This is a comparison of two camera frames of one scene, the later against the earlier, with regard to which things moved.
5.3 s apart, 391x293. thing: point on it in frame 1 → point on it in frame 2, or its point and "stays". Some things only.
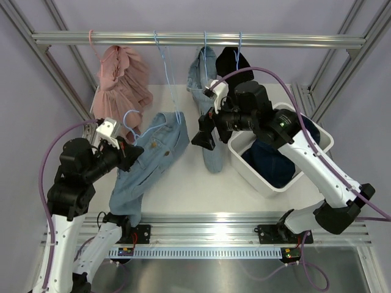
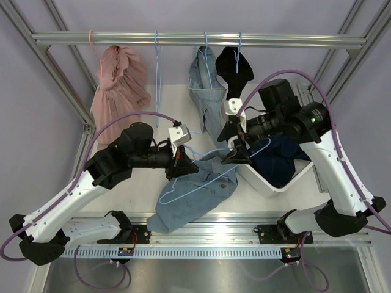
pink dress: (124, 89) stays
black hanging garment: (229, 60) stays
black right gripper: (204, 137) → (237, 155)
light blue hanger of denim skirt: (137, 135) → (255, 154)
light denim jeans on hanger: (204, 70) stays
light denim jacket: (164, 144) → (186, 198)
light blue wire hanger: (165, 50) → (159, 50)
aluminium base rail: (126, 231) stays
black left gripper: (127, 154) → (184, 166)
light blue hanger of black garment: (239, 51) stays
